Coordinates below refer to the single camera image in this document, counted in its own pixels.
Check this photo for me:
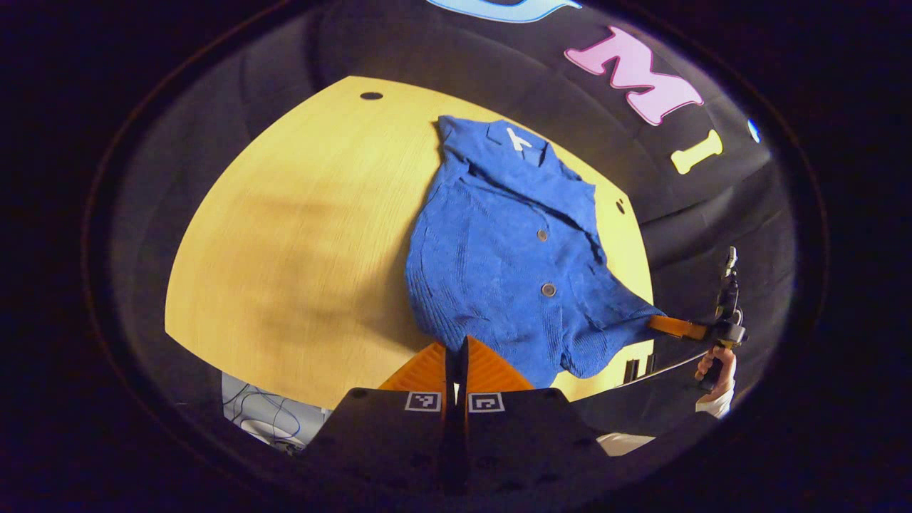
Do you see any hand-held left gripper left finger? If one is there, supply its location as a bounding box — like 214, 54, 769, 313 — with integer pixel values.
303, 341, 458, 494

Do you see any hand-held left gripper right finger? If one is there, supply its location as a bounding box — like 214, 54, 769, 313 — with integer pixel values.
453, 336, 611, 494

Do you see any blue button-up shirt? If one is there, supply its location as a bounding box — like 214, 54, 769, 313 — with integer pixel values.
405, 115, 668, 390

